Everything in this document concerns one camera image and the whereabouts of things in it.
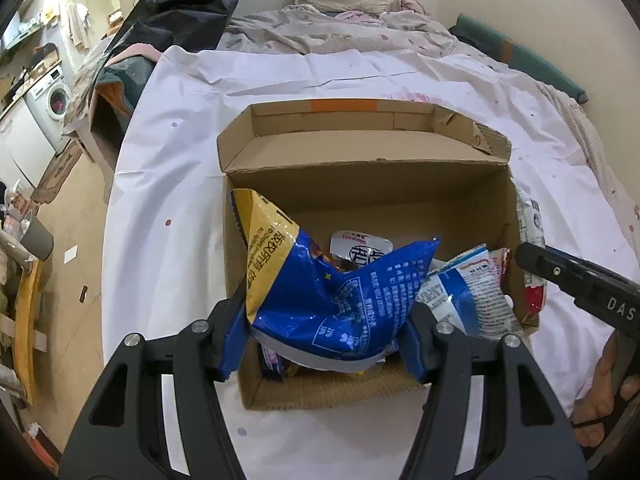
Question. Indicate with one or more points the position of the cardboard box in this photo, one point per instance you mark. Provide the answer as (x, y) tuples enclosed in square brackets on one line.
[(375, 190)]

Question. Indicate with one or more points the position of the yellow wooden chair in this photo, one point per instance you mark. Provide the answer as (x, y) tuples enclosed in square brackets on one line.
[(25, 330)]

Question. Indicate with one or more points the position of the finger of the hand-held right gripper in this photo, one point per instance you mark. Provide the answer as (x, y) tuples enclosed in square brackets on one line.
[(545, 265)]

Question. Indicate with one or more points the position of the white black-print snack packet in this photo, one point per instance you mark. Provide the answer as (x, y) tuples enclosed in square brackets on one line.
[(360, 247)]

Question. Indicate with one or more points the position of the light blue snack packet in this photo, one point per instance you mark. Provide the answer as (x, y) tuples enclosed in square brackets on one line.
[(465, 295)]

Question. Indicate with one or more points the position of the white cabinet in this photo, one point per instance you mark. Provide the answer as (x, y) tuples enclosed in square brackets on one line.
[(25, 145)]

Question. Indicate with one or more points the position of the small black floor object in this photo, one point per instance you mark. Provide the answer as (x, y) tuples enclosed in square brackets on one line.
[(84, 294)]

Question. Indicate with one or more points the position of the brown floor rug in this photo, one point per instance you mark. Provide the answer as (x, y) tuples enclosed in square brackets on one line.
[(57, 170)]

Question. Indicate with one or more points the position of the teal cushion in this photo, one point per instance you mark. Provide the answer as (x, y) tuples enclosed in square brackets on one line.
[(525, 60)]

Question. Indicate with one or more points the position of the grey bin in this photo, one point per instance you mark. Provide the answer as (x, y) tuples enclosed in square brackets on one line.
[(39, 235)]

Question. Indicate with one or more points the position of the white paper sheet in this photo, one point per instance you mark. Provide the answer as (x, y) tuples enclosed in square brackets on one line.
[(71, 254)]

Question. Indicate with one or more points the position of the blue yellow chip bag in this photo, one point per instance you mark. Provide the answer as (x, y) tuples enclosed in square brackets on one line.
[(325, 310)]

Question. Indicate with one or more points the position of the purple snack packet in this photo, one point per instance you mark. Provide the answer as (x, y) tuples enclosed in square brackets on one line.
[(272, 362)]

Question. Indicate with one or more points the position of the white washing machine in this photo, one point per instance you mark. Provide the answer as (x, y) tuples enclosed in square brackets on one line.
[(50, 105)]

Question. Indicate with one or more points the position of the black plastic bag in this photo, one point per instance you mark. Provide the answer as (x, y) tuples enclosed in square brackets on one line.
[(190, 5)]

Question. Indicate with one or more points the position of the person's right hand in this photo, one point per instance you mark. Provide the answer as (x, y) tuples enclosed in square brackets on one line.
[(597, 410)]

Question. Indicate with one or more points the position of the clear red-ended snack packet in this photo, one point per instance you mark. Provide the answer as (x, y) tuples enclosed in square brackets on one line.
[(531, 220)]

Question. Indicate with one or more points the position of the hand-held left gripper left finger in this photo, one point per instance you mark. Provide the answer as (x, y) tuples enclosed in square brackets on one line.
[(230, 350)]

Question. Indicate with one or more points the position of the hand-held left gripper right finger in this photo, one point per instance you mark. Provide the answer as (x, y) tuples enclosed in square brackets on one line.
[(415, 355)]

